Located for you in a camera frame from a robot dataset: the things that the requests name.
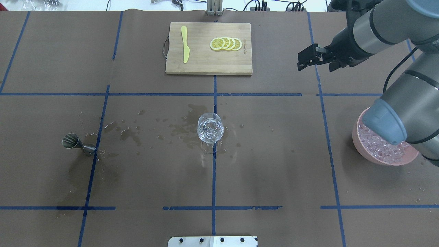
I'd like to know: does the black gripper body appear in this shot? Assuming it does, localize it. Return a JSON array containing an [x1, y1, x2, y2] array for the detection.
[[326, 27, 372, 67]]

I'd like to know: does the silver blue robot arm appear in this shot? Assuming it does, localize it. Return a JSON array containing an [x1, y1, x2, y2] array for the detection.
[[297, 0, 439, 166]]

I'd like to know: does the pile of clear ice cubes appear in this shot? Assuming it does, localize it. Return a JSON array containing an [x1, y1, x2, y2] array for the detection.
[[358, 123, 416, 164]]

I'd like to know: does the clear wine glass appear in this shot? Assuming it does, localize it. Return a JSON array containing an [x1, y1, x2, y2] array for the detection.
[[197, 113, 225, 154]]

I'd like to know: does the bamboo cutting board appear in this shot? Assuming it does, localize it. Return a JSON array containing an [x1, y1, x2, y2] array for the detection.
[[166, 22, 253, 76]]

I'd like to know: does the pink bowl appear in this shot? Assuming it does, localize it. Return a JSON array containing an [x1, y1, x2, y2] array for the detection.
[[352, 107, 419, 166]]

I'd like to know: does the yellow plastic knife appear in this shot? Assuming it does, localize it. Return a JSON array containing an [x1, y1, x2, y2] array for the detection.
[[181, 26, 190, 63]]

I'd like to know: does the clear plastic bag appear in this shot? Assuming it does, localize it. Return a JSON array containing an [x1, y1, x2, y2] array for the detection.
[[21, 0, 69, 11]]

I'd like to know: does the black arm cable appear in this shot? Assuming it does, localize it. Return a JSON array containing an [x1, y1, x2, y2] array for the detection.
[[383, 46, 419, 94]]

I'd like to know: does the aluminium frame post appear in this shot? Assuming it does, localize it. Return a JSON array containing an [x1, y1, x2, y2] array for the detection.
[[206, 0, 224, 16]]

